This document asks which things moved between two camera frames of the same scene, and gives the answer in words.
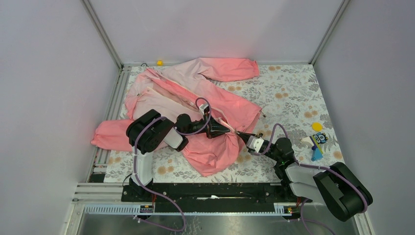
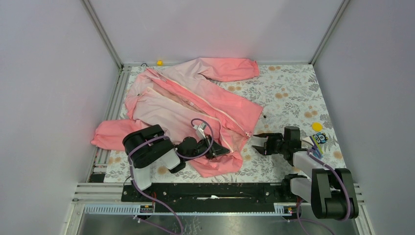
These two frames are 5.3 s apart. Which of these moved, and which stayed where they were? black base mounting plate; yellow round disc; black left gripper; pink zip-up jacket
Moved: black left gripper
Stayed: yellow round disc; black base mounting plate; pink zip-up jacket
